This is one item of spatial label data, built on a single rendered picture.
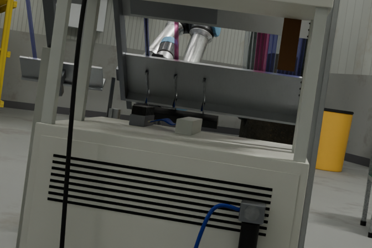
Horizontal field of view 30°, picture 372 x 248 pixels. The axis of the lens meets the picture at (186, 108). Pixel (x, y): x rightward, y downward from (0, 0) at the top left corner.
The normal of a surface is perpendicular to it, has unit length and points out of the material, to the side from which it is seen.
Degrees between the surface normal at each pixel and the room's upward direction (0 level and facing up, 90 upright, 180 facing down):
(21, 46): 90
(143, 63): 133
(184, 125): 90
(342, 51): 90
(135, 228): 90
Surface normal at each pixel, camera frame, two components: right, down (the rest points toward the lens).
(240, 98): -0.19, 0.69
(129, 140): -0.14, 0.01
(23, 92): 0.32, 0.07
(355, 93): -0.94, -0.12
